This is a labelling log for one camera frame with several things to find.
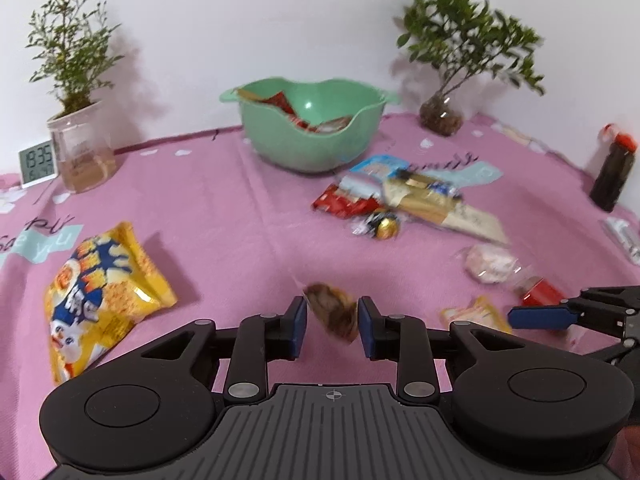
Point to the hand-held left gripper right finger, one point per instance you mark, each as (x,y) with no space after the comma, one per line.
(366,327)

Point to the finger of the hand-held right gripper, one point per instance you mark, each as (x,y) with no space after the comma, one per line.
(540,317)
(610,297)

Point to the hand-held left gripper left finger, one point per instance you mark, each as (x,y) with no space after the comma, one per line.
(298,325)

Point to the small red snack packet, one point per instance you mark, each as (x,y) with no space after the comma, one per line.
(542,292)

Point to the clear-wrapped brown cake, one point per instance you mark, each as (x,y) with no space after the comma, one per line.
(332,312)

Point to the orange candy packet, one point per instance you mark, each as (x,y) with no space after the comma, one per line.
(475,312)

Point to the green plastic bowl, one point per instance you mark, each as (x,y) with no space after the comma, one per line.
(310,152)

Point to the red white snack packet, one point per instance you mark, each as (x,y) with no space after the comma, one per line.
(325,126)

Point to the long dark red packet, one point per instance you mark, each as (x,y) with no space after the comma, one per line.
(275,102)

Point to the silver wrapper at edge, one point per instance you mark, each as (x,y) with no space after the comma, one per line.
(625,240)

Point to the small white pink candy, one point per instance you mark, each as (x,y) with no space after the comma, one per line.
(487,262)

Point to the gold foil ball candy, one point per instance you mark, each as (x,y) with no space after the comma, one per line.
(385,227)

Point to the cream sachet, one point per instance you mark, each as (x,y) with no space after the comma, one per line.
(415,202)
(477,222)

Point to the dark bottle with red cap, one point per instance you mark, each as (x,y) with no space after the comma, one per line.
(610,175)

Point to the red clear-window packet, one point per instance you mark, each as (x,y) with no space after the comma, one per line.
(340,202)

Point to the pink printed tablecloth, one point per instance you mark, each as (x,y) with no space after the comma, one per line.
(225,220)

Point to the light blue packet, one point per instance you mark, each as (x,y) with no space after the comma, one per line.
(380,166)

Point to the yellow chip bag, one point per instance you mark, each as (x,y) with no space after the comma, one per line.
(100,300)

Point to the leafy plant in glass vase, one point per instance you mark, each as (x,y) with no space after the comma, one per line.
(440,117)

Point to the small plant in clear cup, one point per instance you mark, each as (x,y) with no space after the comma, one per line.
(82,160)

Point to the white digital clock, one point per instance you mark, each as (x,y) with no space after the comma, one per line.
(36,165)

